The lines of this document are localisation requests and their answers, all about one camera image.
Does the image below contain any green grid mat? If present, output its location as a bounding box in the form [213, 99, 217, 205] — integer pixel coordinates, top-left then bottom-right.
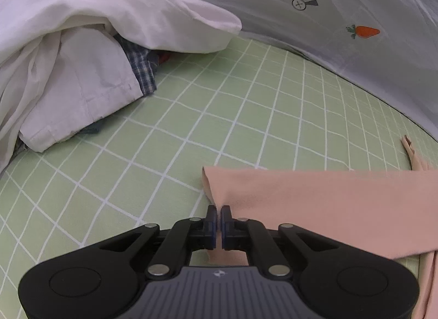
[1, 38, 437, 318]

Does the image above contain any plaid checkered garment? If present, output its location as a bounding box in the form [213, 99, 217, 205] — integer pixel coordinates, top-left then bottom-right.
[114, 34, 159, 96]

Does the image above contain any beige long-sleeve shirt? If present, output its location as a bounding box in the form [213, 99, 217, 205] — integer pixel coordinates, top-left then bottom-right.
[202, 137, 437, 318]

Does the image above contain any grey carrot-print backdrop cloth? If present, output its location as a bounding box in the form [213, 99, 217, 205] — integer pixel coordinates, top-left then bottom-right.
[205, 0, 437, 136]

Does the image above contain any white crumpled garment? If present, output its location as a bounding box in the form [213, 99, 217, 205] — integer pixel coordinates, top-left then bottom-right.
[1, 0, 242, 167]

